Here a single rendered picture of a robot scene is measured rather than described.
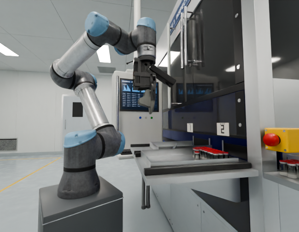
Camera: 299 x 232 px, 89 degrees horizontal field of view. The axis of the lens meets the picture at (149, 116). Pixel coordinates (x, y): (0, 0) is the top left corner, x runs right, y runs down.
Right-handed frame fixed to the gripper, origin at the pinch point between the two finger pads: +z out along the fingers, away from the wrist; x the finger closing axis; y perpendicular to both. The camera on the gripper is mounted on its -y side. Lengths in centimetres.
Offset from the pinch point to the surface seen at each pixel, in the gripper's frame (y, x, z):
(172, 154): -15.2, -19.5, 21.2
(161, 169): -1.1, 8.2, 19.8
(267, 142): -32.1, 18.1, 10.9
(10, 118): 378, -544, -16
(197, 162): -15.2, 6.1, 18.8
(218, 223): -36, -12, 54
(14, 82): 373, -544, -143
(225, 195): -29.0, 2.5, 33.3
